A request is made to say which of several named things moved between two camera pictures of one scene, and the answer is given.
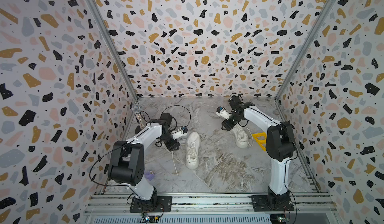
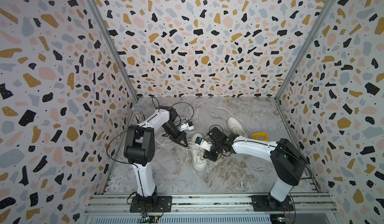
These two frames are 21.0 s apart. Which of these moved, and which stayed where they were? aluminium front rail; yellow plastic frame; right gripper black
Moved: right gripper black
Stayed: aluminium front rail; yellow plastic frame
